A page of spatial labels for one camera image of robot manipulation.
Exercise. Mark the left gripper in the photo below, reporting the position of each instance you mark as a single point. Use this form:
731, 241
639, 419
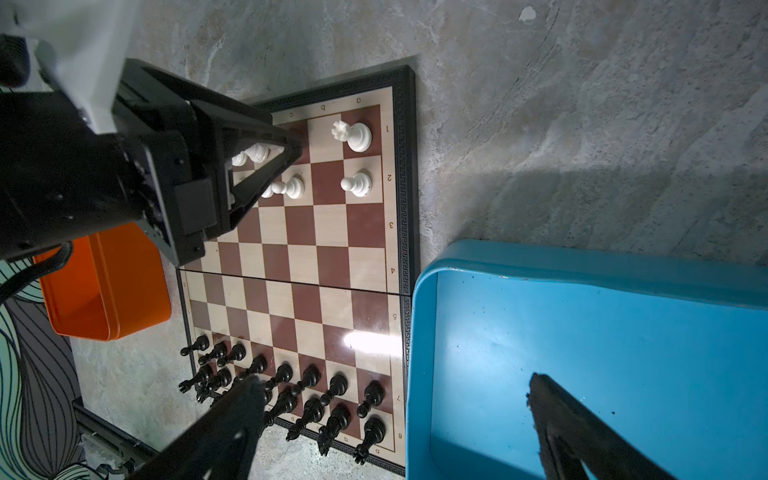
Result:
181, 137

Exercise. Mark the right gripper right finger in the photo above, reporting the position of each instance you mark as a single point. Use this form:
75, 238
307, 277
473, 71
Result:
576, 444

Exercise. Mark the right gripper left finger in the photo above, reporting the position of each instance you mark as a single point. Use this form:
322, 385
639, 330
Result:
220, 445

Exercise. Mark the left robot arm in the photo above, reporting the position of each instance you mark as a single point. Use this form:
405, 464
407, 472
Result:
92, 139

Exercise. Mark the black pieces on board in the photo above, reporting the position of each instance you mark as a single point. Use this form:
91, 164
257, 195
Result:
216, 376

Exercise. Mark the white pieces on board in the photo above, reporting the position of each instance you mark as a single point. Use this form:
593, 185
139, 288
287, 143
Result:
329, 144

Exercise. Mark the chess board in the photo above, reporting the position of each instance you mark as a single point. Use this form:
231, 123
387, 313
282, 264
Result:
322, 272

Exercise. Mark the blue tray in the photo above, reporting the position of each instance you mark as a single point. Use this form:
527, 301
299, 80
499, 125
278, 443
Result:
670, 353

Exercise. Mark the orange tray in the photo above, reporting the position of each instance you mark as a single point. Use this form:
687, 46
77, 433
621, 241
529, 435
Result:
112, 286

